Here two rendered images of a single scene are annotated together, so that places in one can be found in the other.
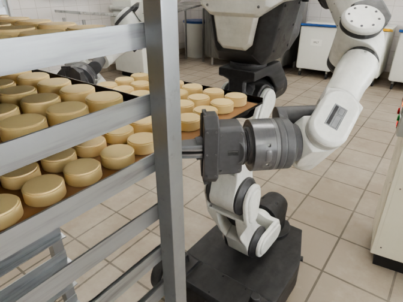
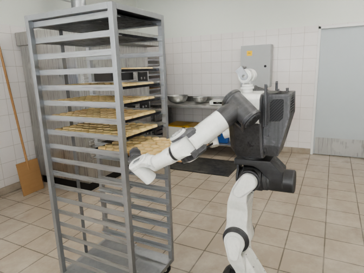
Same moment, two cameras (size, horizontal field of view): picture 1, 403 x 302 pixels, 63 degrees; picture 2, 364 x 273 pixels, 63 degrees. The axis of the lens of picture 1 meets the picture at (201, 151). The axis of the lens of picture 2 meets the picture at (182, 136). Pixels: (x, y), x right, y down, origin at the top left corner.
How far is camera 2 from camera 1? 1.60 m
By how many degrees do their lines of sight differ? 76
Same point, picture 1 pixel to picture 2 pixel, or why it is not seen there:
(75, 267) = (103, 166)
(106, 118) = (111, 137)
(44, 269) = (161, 201)
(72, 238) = not seen: hidden behind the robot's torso
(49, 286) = (98, 166)
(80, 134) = (105, 137)
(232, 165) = not seen: hidden behind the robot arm
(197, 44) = not seen: outside the picture
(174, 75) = (120, 132)
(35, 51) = (100, 120)
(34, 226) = (97, 151)
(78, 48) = (106, 121)
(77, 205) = (104, 152)
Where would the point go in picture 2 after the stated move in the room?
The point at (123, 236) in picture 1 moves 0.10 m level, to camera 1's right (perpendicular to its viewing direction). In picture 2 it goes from (114, 169) to (112, 175)
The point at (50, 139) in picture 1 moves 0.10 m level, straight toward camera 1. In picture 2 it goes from (101, 136) to (83, 139)
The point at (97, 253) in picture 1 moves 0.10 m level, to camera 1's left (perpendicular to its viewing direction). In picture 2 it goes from (107, 167) to (109, 162)
